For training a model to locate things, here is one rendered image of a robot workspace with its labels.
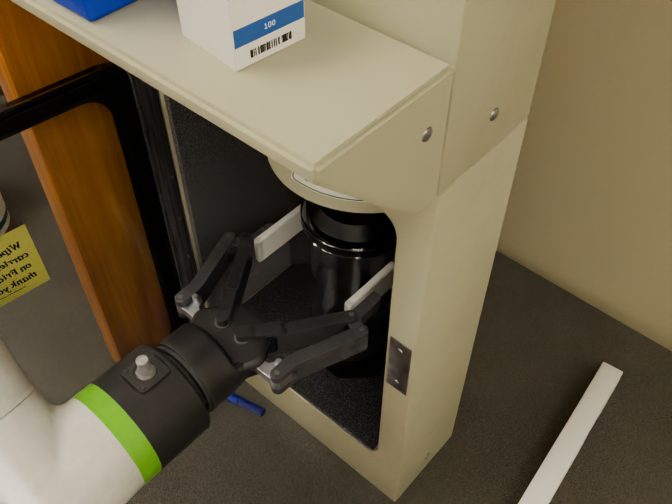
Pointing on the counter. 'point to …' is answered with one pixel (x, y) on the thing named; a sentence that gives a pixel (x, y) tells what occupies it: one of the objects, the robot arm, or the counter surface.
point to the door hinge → (151, 119)
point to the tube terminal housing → (439, 221)
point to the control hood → (296, 96)
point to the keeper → (398, 365)
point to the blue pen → (246, 404)
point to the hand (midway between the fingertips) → (335, 251)
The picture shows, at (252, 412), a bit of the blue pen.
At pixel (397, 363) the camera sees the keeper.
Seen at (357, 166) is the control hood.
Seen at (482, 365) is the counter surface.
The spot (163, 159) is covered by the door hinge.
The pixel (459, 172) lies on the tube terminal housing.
